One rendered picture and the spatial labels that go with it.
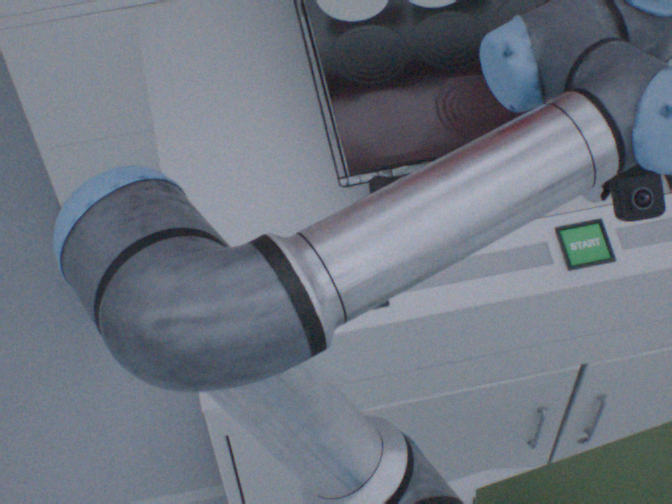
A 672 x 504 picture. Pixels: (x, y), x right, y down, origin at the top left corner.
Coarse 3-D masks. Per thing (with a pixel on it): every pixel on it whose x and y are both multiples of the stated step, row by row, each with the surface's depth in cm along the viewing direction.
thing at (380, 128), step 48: (480, 0) 174; (528, 0) 174; (336, 48) 170; (384, 48) 170; (432, 48) 170; (480, 48) 170; (336, 96) 166; (384, 96) 166; (432, 96) 166; (480, 96) 166; (384, 144) 163; (432, 144) 163
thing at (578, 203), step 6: (576, 198) 161; (582, 198) 161; (564, 204) 160; (570, 204) 160; (576, 204) 160; (582, 204) 160; (588, 204) 160; (594, 204) 160; (600, 204) 160; (606, 204) 160; (552, 210) 160; (558, 210) 160; (564, 210) 160; (570, 210) 160; (540, 216) 160
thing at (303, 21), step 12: (300, 12) 173; (300, 24) 172; (312, 36) 171; (312, 48) 170; (312, 60) 169; (312, 72) 168; (324, 96) 166; (324, 108) 165; (324, 120) 165; (336, 132) 164; (336, 144) 163; (336, 156) 162; (336, 168) 161
